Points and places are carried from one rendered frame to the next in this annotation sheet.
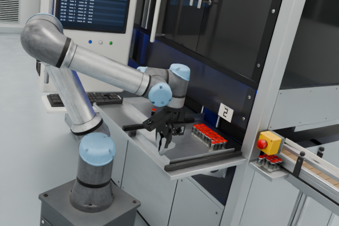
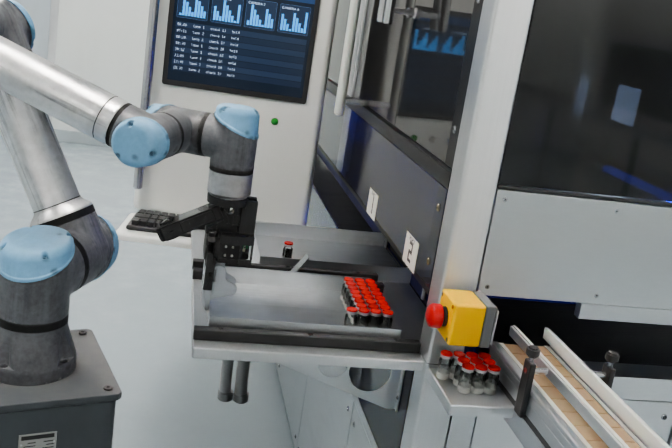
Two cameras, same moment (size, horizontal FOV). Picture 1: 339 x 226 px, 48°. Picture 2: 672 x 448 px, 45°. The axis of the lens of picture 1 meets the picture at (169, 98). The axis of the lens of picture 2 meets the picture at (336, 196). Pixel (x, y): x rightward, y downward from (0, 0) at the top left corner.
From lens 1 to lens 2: 81 cm
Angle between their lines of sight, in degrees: 26
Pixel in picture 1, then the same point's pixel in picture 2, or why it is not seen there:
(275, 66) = (472, 124)
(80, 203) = not seen: outside the picture
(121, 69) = (64, 83)
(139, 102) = (290, 236)
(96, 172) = (13, 296)
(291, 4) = not seen: outside the picture
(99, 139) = (43, 236)
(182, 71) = (230, 113)
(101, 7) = (255, 48)
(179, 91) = (226, 159)
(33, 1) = not seen: hidden behind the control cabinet
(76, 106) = (29, 172)
